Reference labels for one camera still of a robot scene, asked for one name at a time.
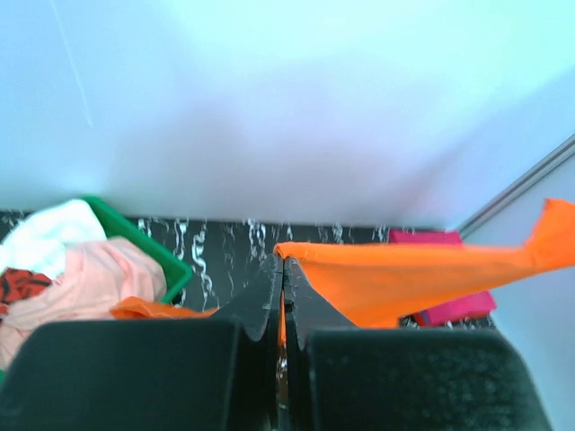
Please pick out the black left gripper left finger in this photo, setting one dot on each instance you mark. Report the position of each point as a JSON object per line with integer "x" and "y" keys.
{"x": 217, "y": 373}

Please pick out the green plastic tray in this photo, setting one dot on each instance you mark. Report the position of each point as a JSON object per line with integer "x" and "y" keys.
{"x": 177, "y": 273}

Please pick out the pink t-shirt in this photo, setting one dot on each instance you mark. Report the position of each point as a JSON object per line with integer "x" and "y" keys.
{"x": 97, "y": 276}

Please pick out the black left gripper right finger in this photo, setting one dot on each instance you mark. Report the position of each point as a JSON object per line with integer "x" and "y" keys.
{"x": 342, "y": 377}

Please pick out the folded blue t-shirt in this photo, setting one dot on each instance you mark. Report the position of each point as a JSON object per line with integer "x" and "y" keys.
{"x": 422, "y": 319}

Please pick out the orange t-shirt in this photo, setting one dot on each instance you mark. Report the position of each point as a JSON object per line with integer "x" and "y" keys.
{"x": 377, "y": 284}

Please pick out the white t-shirt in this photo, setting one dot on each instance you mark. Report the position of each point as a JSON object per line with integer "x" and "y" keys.
{"x": 39, "y": 242}

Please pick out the aluminium corner post right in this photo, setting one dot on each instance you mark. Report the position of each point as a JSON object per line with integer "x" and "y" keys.
{"x": 519, "y": 187}

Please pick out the red black patterned t-shirt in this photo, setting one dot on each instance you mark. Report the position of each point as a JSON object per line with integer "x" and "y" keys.
{"x": 19, "y": 284}

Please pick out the folded magenta t-shirt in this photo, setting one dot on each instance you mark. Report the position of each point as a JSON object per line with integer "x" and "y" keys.
{"x": 449, "y": 299}

